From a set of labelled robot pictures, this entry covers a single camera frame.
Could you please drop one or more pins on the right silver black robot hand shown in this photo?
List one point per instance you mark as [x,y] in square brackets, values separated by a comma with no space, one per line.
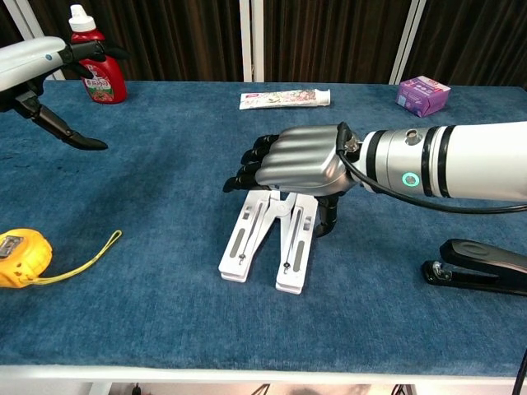
[304,156]

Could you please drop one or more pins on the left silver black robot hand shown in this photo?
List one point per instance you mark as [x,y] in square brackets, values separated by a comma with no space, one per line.
[24,61]

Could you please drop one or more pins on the white folding laptop stand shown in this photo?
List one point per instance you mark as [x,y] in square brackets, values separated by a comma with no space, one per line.
[247,247]

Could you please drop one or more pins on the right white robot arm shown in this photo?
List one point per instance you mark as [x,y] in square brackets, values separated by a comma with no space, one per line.
[473,160]

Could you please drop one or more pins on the white toothpaste tube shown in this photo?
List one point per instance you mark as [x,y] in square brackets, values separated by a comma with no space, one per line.
[284,98]

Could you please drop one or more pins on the red ketchup bottle white cap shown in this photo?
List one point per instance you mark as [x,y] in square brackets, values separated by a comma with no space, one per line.
[107,88]

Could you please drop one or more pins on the small purple carton box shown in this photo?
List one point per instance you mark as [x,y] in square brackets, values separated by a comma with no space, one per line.
[424,98]

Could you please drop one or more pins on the blue felt table mat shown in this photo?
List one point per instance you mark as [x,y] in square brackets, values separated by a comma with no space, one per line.
[144,214]

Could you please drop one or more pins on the yellow tape measure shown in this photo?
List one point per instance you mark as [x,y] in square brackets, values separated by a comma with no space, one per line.
[22,259]

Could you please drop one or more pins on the black stapler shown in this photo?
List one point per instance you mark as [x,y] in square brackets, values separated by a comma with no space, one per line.
[477,263]

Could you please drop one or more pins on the white partition frame post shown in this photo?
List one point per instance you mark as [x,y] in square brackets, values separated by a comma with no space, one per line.
[247,41]
[407,41]
[24,20]

